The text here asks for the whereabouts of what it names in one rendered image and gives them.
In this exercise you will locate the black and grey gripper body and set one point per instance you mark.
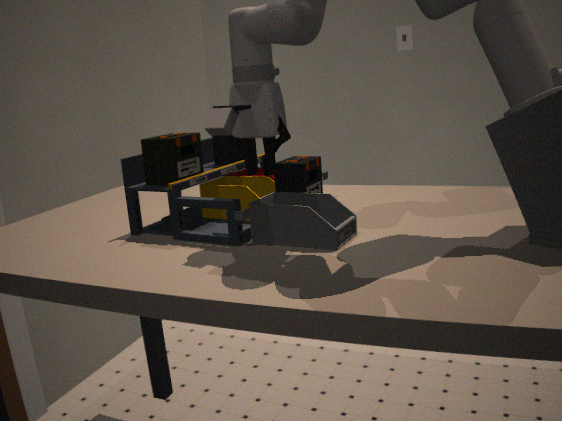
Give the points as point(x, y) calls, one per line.
point(258, 121)

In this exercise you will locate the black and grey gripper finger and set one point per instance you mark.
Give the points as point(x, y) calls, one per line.
point(269, 164)
point(246, 145)

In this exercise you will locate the red open bin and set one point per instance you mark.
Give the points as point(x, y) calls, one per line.
point(259, 174)

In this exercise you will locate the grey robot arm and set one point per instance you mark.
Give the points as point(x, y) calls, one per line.
point(503, 28)

